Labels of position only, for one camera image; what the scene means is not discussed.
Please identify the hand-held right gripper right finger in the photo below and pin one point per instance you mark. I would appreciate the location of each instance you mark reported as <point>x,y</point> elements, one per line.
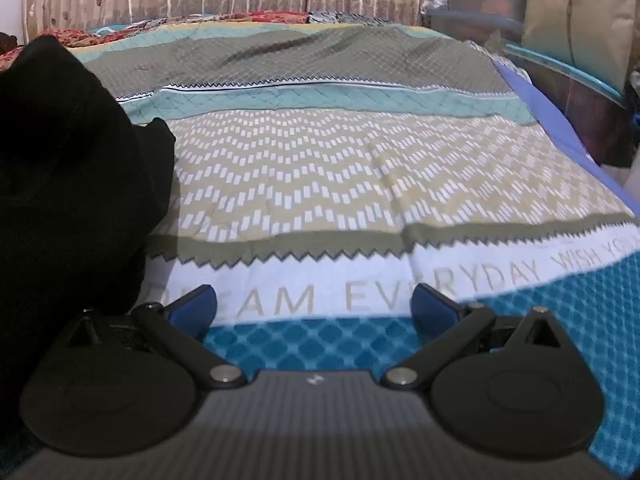
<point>431,310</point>

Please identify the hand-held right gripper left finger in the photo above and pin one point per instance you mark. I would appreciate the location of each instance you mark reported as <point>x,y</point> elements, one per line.
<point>194,309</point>

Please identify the black pants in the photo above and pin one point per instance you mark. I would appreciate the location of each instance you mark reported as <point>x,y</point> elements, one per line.
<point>60,170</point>

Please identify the printed patchwork blanket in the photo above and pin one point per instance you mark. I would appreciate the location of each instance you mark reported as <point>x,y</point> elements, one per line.
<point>330,185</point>

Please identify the purple bedsheet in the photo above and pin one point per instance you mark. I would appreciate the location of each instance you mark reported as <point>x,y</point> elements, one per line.
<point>560,125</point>

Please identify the red floral cloth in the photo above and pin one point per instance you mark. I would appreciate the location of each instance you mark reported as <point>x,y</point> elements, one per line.
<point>150,25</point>

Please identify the clear plastic storage box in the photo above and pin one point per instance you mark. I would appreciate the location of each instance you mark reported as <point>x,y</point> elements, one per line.
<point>465,0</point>

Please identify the beige cushion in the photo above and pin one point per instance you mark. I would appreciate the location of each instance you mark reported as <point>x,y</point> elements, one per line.
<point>580,10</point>

